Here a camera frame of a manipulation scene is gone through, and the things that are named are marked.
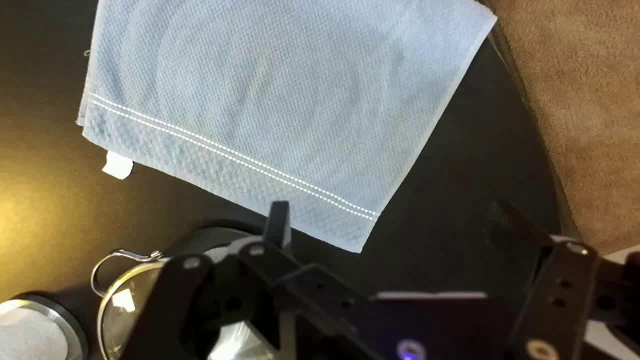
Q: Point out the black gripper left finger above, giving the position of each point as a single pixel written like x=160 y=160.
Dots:
x=200 y=306

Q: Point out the light blue cloth towel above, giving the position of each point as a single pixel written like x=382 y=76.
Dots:
x=266 y=100

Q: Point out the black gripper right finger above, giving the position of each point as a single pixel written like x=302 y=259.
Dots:
x=556 y=300

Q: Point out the white paper towel roll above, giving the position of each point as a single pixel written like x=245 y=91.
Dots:
x=33 y=333

